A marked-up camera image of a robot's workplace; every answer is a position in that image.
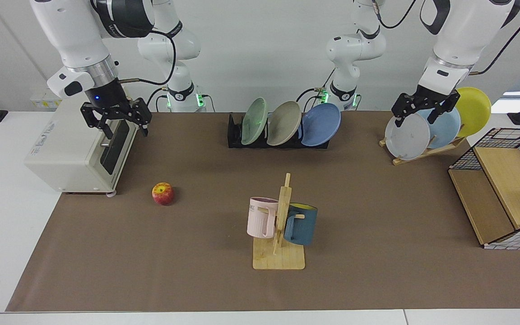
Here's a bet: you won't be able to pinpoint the red yellow apple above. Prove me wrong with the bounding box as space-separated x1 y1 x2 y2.
152 182 175 206

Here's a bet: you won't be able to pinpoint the light blue plate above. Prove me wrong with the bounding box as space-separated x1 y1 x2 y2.
418 106 461 149

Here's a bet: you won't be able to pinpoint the grey white plate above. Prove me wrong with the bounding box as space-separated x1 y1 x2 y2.
385 112 431 161

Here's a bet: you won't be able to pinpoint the wooden plate stand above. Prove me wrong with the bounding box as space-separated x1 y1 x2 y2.
379 135 467 166

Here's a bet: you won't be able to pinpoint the yellow plate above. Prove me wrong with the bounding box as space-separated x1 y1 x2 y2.
455 87 492 138

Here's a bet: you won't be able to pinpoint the black dish rack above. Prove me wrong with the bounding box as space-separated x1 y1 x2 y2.
227 113 331 149

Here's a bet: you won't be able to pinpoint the pale green plate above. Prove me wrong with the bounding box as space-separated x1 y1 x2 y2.
241 97 269 146

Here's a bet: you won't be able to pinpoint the beige plate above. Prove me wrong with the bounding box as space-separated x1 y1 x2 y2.
266 100 302 146

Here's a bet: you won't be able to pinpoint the pale toaster oven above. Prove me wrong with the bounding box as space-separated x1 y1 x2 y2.
24 93 140 197

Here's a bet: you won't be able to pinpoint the brown table cloth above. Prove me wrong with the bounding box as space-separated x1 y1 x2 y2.
6 111 520 312

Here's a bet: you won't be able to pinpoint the dark blue mug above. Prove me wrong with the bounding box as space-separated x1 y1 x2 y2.
283 203 318 246

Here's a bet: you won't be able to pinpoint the pink mug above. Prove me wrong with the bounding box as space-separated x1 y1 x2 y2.
247 197 279 238

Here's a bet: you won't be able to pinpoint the wooden cup stand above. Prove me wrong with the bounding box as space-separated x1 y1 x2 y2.
252 173 306 270

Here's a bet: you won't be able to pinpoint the white wall socket boxes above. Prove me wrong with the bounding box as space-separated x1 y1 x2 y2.
30 93 62 110

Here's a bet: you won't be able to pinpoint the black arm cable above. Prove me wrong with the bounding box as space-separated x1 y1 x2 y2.
470 7 520 76
118 27 177 86

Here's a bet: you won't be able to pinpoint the wire basket with wooden floor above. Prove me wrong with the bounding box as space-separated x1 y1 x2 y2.
448 128 520 250

